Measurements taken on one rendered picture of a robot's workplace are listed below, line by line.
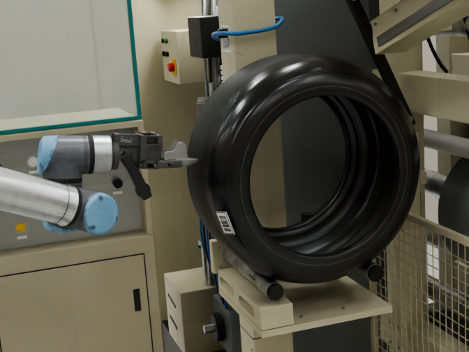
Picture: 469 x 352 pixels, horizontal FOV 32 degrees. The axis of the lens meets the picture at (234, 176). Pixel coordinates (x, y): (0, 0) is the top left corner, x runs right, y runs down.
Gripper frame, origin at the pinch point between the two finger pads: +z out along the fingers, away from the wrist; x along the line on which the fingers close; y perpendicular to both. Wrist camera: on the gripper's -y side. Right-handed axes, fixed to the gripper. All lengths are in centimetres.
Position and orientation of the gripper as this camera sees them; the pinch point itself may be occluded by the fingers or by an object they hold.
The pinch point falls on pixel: (192, 163)
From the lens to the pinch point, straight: 200.5
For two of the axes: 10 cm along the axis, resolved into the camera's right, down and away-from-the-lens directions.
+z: 9.5, -0.1, 3.2
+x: -3.2, -1.8, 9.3
